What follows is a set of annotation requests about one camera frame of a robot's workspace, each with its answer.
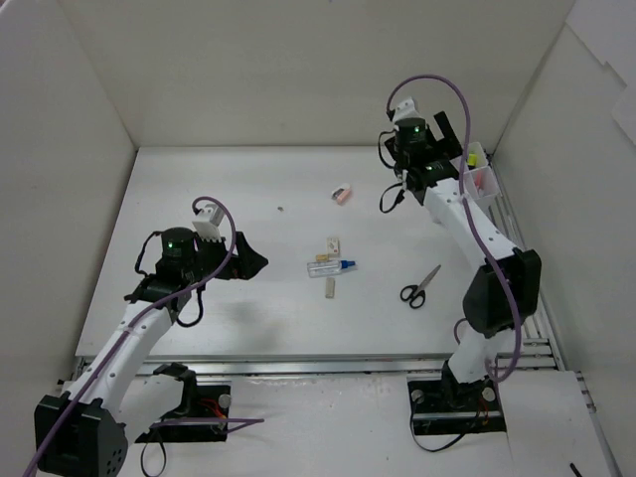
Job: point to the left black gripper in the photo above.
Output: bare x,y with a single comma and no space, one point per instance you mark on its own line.
232,259

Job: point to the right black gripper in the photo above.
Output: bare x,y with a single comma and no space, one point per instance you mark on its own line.
444,144

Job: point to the yellow cap black highlighter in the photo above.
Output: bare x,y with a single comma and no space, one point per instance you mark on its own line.
472,160

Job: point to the red pen with clear cap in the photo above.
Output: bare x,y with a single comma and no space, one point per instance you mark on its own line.
479,183

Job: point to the clear glue bottle blue cap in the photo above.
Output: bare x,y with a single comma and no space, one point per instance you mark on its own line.
328,268

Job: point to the black handled scissors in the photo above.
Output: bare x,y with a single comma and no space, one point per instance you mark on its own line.
415,294

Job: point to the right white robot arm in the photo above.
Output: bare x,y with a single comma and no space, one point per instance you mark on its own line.
504,289

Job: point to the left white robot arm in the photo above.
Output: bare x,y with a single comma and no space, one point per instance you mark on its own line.
88,429

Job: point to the white compartment organizer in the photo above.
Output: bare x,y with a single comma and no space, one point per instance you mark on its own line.
492,189

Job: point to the beige eraser stick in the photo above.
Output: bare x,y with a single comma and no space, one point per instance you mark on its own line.
330,288

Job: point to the pink white eraser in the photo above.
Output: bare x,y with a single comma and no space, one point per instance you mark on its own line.
341,194

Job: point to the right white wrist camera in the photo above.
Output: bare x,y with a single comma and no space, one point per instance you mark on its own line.
405,109

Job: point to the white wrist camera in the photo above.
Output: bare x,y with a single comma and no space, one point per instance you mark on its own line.
405,109
207,222

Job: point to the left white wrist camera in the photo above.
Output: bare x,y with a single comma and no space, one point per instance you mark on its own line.
207,222

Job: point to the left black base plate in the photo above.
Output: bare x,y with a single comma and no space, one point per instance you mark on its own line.
210,401

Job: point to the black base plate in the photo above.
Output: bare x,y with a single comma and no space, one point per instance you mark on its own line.
210,401
432,414

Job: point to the aluminium rail front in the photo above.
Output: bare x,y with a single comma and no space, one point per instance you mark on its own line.
281,368

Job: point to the aluminium rail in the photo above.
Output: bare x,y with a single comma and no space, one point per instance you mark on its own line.
281,368
540,341

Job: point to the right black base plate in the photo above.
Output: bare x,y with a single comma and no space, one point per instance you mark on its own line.
432,414

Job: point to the aluminium rail right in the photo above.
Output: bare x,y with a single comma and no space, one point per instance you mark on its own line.
540,341

